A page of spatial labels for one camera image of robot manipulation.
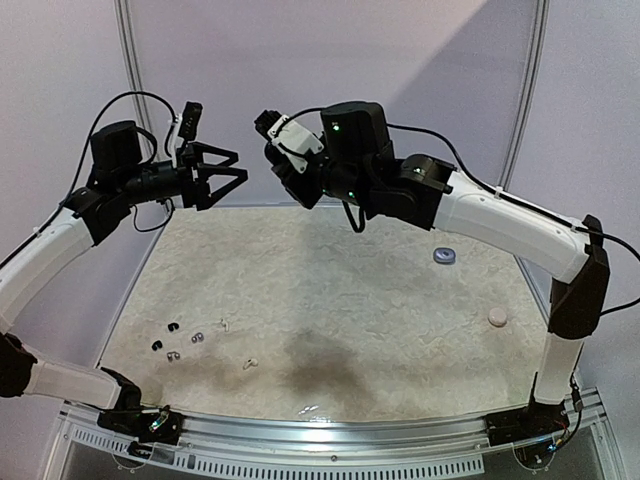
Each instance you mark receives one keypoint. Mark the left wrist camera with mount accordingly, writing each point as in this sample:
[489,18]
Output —
[183,129]

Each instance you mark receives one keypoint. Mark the aluminium corner post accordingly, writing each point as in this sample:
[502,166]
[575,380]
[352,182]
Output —
[527,90]
[124,21]

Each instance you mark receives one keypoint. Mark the aluminium left corner post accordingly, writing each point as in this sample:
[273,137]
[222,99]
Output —
[124,21]

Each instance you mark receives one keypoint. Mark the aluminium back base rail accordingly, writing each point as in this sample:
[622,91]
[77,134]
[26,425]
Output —
[225,205]

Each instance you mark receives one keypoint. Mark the white stem earbud lower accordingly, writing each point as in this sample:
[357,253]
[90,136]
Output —
[250,363]

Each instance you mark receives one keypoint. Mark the perforated white front panel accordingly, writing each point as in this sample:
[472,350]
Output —
[96,455]

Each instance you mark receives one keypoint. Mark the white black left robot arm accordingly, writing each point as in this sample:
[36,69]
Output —
[120,180]

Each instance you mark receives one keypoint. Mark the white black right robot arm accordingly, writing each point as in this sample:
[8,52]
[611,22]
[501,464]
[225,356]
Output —
[353,160]

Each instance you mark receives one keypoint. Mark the blue-grey oval charging case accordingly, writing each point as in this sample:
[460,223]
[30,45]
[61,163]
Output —
[444,256]

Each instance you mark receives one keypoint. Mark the pink round charging case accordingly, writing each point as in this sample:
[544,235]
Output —
[497,317]

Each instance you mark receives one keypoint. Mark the purple silver earbud upper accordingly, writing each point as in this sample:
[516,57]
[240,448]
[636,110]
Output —
[197,338]

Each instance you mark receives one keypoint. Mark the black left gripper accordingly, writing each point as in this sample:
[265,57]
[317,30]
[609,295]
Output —
[188,156]

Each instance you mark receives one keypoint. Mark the aluminium right corner post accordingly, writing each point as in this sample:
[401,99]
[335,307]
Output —
[527,90]

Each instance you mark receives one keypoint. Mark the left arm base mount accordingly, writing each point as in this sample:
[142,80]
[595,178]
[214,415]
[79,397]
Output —
[147,425]

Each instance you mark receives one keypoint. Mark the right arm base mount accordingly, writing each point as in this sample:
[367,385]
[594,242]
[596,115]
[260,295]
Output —
[532,421]

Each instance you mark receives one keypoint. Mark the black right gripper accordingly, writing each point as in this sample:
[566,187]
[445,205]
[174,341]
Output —
[293,181]

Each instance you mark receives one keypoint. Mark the purple silver earbud lower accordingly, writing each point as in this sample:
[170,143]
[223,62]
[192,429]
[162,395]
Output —
[173,356]

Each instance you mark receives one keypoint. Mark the purple silver earbud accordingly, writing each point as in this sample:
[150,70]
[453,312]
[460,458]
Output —
[197,338]
[173,356]

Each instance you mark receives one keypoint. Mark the aluminium front rail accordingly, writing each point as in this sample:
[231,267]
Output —
[590,453]

